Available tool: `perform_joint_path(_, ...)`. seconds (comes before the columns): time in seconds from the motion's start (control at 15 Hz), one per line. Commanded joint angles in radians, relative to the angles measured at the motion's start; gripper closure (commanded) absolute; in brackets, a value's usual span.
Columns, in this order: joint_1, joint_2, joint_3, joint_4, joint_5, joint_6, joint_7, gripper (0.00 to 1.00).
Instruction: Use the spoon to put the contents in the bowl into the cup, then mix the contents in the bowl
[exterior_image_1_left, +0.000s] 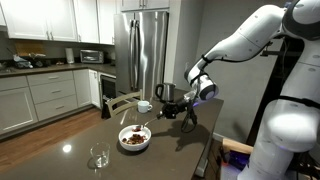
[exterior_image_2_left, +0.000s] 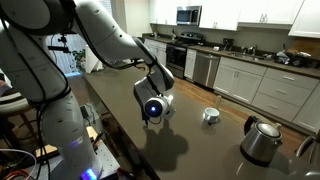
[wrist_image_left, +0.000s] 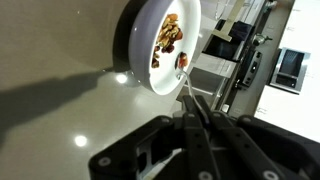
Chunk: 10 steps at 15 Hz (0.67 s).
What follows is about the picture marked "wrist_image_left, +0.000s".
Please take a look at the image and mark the stainless steel dishwasher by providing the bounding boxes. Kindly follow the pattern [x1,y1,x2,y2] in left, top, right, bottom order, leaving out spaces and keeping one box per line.
[181,66,232,111]

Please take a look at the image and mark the stainless steel microwave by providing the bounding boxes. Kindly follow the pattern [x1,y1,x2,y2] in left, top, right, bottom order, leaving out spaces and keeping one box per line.
[269,47,312,95]

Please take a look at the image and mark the white upper kitchen cabinets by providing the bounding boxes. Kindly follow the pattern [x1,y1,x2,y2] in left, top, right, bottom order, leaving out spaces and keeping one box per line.
[254,0,320,144]

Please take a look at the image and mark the metal spoon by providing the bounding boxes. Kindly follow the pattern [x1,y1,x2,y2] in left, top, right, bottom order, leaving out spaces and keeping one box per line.
[175,51,211,125]

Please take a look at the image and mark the wooden chair back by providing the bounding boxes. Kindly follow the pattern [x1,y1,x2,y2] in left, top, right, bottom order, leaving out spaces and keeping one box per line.
[213,0,246,43]

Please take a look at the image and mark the narrow white cabinet door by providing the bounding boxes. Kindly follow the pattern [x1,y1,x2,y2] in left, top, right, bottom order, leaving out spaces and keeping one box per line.
[193,52,240,78]

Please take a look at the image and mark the clear drinking glass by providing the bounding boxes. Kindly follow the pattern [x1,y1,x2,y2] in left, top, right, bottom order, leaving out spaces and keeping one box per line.
[214,0,235,21]

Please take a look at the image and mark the black and steel stove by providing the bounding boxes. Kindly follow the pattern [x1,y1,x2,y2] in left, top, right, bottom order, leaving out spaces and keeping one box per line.
[203,19,265,92]

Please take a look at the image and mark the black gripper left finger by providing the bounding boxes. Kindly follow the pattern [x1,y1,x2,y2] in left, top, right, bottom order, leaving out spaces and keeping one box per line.
[88,94,222,180]

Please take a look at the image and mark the mixed nuts and dried fruit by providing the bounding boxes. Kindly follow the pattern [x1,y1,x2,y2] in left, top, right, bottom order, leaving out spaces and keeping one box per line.
[151,13,190,70]

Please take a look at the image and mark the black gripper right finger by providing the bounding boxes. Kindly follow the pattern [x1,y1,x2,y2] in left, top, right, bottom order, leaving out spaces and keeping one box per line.
[194,95,320,180]

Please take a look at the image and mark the white ceramic bowl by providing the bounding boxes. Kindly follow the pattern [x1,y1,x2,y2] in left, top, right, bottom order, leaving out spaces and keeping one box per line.
[128,0,202,97]

